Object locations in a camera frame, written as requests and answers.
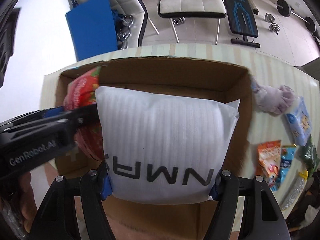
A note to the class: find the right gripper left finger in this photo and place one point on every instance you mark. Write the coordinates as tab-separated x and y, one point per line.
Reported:
56	217

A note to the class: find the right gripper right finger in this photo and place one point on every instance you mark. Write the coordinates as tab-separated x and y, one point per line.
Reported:
261	216

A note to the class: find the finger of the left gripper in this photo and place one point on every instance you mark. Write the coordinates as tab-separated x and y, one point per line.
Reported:
70	121
32	116

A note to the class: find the red snack bag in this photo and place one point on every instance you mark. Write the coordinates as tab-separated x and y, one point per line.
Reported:
81	98

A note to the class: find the yellow silver scrub pad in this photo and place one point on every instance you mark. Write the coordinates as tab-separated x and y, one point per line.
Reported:
295	190

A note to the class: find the orange snack bag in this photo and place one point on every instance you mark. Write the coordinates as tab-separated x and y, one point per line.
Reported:
269	156

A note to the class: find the blue Nestle milk powder bag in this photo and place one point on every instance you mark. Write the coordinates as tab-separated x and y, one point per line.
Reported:
287	156

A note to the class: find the green wipes pack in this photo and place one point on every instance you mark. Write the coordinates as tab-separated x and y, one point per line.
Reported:
309	157

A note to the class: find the white foam pouch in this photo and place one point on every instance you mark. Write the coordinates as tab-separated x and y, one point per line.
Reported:
163	149

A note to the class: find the light blue tissue pack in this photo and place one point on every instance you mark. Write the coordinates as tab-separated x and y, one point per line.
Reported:
299	121

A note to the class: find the purple fuzzy cloth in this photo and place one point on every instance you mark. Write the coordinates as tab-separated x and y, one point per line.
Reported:
273	100

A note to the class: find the cardboard box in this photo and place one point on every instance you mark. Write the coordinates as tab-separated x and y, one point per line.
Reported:
201	79

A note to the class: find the blue folded mat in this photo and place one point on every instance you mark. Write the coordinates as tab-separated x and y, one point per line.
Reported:
92	29

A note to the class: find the chrome dumbbell under chair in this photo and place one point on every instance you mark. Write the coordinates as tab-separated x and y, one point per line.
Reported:
178	21

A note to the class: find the striped tablecloth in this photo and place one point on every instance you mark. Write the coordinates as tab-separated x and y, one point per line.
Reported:
264	127

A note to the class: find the white chair with jacket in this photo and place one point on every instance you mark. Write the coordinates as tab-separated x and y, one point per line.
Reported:
172	9

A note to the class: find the black blue weight bench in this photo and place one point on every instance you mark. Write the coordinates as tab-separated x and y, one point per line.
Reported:
242	22

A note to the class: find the barbell on floor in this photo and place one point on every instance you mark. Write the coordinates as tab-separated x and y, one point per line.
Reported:
286	10

